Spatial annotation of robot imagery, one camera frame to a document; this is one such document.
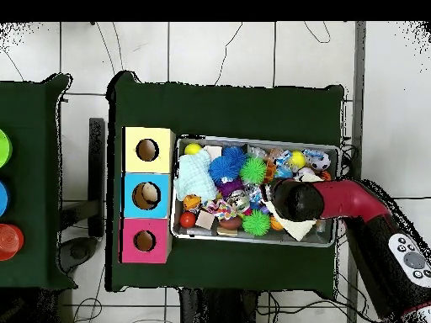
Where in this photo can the dark grey rounded base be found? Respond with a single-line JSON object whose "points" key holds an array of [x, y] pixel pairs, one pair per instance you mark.
{"points": [[77, 252]]}

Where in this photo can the black upright panel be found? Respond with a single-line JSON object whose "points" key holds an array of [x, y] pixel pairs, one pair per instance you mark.
{"points": [[97, 168]]}

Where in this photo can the black and white soccer ball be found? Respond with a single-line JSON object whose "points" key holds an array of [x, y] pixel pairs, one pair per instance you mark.
{"points": [[320, 162]]}

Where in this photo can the silver mesh bin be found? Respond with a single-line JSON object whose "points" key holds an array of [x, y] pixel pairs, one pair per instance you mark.
{"points": [[183, 232]]}

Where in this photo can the red plastic cup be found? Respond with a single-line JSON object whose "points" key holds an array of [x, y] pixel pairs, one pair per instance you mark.
{"points": [[10, 242]]}

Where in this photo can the mint waffle cloth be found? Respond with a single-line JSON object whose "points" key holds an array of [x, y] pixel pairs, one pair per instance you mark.
{"points": [[195, 176]]}

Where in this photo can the green spiky ball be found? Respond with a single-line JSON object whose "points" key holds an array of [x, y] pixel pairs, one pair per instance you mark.
{"points": [[256, 222], [253, 171]]}

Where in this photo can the green plastic cup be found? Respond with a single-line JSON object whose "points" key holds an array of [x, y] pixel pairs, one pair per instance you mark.
{"points": [[4, 148]]}

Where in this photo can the cream waffle cloth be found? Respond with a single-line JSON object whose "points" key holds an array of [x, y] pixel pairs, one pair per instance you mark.
{"points": [[296, 228]]}

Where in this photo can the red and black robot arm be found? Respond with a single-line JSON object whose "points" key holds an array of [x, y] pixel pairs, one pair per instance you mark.
{"points": [[350, 198]]}

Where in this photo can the red ball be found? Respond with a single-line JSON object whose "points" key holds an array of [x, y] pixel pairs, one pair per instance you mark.
{"points": [[187, 219]]}

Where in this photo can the small blue spiky ball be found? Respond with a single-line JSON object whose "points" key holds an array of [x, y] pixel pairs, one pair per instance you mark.
{"points": [[235, 154]]}

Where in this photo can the blue plastic cup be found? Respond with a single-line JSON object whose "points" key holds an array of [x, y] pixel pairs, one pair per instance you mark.
{"points": [[3, 198]]}

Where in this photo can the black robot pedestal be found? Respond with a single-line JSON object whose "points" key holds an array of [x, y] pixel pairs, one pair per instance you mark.
{"points": [[219, 309]]}

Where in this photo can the grey metal rail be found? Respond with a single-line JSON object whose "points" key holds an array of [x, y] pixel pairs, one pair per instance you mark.
{"points": [[359, 101]]}

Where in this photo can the wooden box with three holes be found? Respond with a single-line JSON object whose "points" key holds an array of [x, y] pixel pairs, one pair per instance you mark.
{"points": [[165, 161]]}

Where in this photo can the yellow plastic ball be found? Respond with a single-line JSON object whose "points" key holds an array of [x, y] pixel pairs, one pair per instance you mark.
{"points": [[192, 149], [298, 159]]}

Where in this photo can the dark green table cloth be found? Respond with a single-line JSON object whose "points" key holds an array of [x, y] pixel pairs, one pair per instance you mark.
{"points": [[229, 111], [30, 185]]}

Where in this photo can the large blue spiky ball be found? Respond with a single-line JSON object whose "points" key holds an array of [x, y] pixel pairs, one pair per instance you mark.
{"points": [[224, 170]]}

